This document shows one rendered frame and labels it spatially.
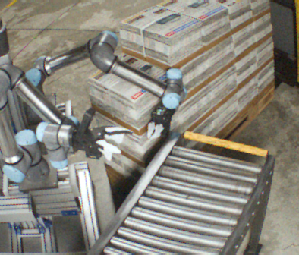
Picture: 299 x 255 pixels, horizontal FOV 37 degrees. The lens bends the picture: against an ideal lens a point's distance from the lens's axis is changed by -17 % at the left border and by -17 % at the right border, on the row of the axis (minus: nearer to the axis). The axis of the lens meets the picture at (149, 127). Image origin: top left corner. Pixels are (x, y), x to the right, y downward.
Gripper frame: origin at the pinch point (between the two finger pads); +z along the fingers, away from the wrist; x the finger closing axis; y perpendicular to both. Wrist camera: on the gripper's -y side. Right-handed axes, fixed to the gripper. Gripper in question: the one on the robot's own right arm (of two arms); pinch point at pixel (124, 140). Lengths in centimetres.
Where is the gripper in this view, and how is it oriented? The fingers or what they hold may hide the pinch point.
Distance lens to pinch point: 172.4
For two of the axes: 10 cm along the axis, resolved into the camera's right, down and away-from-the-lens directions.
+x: -3.0, 5.3, -7.9
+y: 0.6, 8.4, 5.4
